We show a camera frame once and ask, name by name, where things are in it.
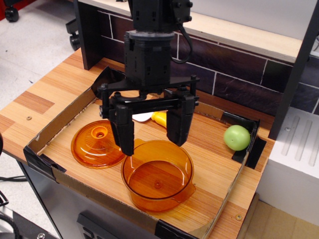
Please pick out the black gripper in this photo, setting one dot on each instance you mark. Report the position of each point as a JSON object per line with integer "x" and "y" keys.
{"x": 148, "y": 86}

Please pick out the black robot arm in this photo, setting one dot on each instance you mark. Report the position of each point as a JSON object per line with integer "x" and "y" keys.
{"x": 160, "y": 16}

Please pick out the cardboard fence with black tape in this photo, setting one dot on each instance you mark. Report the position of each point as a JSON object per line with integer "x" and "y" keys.
{"x": 223, "y": 178}

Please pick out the orange transparent plastic pot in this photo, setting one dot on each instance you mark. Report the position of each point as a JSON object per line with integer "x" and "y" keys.
{"x": 158, "y": 176}

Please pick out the orange transparent pot lid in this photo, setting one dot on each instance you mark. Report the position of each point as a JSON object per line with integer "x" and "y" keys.
{"x": 93, "y": 146}

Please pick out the green toy apple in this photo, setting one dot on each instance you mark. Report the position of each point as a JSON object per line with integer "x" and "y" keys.
{"x": 237, "y": 137}

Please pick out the dark brick backsplash panel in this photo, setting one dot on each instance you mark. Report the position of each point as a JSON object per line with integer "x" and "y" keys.
{"x": 235, "y": 75}

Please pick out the black chair caster base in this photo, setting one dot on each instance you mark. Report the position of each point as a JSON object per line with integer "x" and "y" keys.
{"x": 72, "y": 28}

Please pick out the white toy sink block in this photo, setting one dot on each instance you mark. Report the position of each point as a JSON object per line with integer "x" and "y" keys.
{"x": 290, "y": 181}

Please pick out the black caster wheel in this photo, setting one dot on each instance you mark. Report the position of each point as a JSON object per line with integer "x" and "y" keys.
{"x": 11, "y": 14}

